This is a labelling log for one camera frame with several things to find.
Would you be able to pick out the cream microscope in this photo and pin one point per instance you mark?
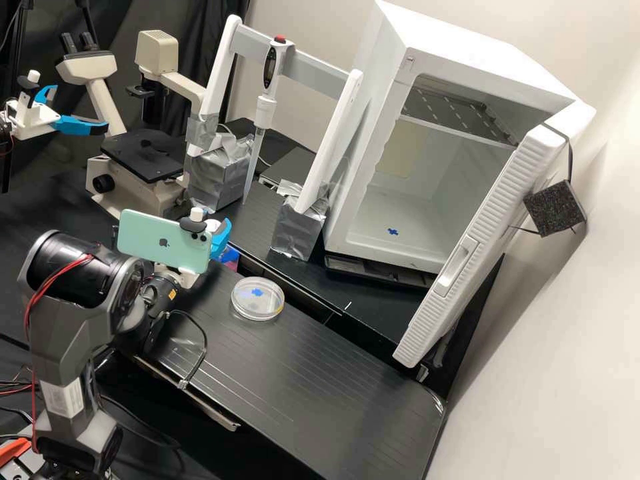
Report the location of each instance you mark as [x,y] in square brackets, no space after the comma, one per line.
[135,150]

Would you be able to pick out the white cap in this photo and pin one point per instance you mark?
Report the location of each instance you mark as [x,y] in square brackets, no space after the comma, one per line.
[213,226]

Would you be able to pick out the petri dish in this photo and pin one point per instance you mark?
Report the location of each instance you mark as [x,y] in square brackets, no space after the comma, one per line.
[257,298]

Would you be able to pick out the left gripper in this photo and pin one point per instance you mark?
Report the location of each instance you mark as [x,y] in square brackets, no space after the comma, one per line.
[30,120]

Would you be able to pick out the incubator door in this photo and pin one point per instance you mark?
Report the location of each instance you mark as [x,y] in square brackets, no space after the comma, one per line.
[480,240]

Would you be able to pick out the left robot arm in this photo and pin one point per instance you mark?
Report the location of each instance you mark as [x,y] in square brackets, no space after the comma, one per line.
[4,131]

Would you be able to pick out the right wrist camera phone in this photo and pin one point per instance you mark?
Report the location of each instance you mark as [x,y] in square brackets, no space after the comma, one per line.
[150,240]

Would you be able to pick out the black platform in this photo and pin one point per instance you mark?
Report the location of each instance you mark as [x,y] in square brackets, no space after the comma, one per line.
[370,305]
[300,380]

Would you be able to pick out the white incubator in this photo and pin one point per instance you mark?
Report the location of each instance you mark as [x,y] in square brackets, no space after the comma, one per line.
[450,35]

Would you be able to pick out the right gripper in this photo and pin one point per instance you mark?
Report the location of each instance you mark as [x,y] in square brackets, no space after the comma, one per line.
[180,277]

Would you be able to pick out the white pipette stand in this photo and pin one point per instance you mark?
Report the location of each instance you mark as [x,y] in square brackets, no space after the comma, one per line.
[320,150]

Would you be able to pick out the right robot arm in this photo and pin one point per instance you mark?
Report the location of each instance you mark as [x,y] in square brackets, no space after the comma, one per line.
[65,320]

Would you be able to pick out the pipette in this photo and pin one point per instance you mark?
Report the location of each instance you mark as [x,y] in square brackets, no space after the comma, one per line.
[270,65]

